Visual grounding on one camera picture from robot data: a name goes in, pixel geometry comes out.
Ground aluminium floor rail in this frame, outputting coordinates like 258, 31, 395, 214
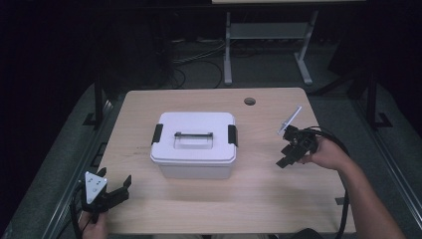
351, 99, 422, 231
41, 99, 115, 239

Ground white box lid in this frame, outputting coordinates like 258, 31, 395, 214
149, 111, 239, 164

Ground white plastic storage box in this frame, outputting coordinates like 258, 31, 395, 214
149, 153, 238, 180

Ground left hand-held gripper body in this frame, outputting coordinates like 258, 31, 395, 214
79, 170, 113, 214

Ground hand-held gripper cable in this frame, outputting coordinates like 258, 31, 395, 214
303, 125, 352, 239
68, 187, 86, 239

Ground white metal stand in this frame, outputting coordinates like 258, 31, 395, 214
211, 0, 366, 87

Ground right hand-held gripper cable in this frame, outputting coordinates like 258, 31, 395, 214
303, 125, 352, 239

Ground left hand-held gripper cable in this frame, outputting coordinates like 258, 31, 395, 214
68, 187, 86, 239

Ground black metal stand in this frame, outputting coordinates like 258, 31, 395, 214
363, 71, 394, 131
82, 74, 107, 129

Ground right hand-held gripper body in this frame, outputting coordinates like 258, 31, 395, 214
277, 105, 320, 159

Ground person's left hand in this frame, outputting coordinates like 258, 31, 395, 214
77, 210, 109, 239

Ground black floor cables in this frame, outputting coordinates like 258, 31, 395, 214
170, 39, 231, 90

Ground person's right hand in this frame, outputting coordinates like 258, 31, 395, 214
299, 134, 353, 172

